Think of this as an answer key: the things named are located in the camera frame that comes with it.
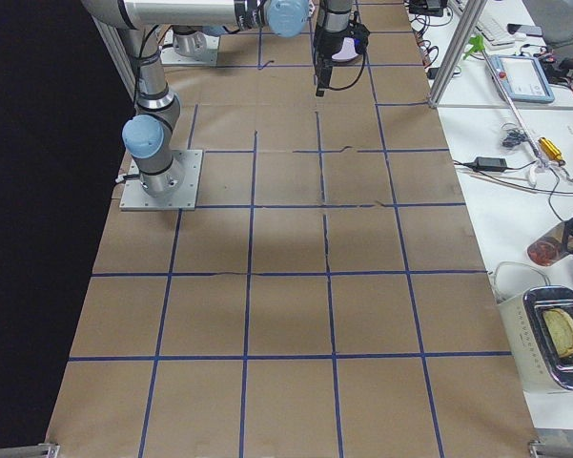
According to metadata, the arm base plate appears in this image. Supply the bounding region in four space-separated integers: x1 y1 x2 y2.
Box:
160 30 220 67
119 150 203 211

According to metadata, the black power adapter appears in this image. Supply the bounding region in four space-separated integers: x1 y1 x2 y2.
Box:
472 156 508 173

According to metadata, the yellow screwdriver tool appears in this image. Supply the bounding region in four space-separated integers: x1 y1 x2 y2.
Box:
538 137 565 166

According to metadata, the lavender plate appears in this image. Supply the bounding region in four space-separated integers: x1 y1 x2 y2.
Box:
332 37 360 65

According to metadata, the blue teach pendant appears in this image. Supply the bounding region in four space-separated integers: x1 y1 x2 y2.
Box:
489 54 555 104

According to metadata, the aluminium frame post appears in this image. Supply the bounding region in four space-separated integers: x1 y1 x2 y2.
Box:
428 0 486 108

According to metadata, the green reacher grabber stick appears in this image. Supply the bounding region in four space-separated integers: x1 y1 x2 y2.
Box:
463 34 573 183

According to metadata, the toast slice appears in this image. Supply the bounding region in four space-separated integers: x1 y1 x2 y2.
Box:
542 308 573 358

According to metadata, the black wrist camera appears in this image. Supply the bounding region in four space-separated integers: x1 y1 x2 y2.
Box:
348 18 370 55

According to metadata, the white toaster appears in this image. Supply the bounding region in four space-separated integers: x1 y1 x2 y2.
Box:
498 285 573 394

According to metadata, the brown paper table cover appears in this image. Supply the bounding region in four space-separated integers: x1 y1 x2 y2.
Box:
47 1 534 457

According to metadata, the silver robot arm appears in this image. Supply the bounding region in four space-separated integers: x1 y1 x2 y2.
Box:
82 1 354 126
172 26 224 61

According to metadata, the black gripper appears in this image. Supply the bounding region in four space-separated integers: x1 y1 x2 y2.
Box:
313 28 343 97

